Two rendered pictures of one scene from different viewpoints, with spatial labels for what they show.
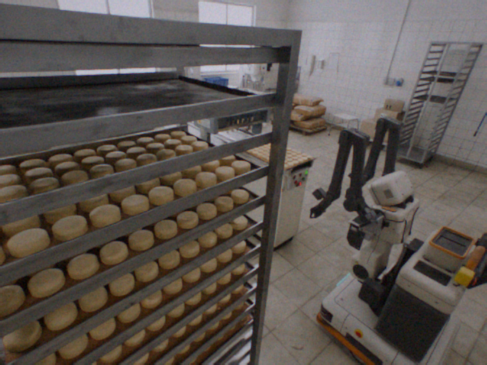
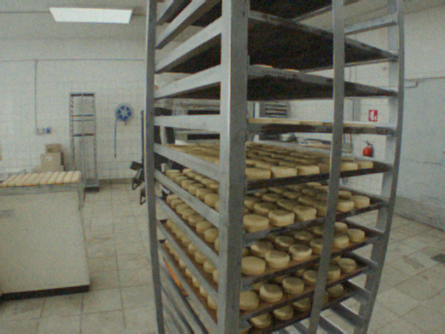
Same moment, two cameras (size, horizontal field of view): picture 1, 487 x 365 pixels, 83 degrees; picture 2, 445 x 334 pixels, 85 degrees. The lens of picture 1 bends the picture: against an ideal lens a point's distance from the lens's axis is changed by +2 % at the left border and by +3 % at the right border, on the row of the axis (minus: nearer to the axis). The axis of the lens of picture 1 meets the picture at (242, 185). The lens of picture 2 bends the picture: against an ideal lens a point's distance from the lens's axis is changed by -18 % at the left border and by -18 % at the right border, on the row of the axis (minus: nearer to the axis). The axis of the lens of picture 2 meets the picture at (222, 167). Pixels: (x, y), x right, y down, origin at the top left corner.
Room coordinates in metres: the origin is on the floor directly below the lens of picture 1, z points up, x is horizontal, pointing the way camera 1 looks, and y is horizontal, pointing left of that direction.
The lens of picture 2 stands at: (0.41, 1.09, 1.33)
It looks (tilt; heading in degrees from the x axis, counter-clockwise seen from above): 10 degrees down; 288
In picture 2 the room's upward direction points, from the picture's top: 1 degrees clockwise
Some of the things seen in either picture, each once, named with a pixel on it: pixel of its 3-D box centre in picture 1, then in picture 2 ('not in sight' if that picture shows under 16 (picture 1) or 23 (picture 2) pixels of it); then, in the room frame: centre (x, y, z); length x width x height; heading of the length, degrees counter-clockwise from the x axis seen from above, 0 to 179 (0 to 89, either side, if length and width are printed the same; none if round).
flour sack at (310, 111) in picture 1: (311, 108); not in sight; (5.96, -1.41, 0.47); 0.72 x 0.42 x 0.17; 135
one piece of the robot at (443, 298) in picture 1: (423, 283); not in sight; (1.13, -1.08, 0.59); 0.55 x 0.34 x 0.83; 133
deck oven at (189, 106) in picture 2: not in sight; (206, 134); (2.50, -4.31, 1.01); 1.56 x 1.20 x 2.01; 40
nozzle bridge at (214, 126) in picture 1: (232, 124); not in sight; (2.67, 0.12, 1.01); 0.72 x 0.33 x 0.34; 133
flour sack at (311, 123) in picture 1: (310, 122); not in sight; (5.96, -1.44, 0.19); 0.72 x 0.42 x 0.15; 134
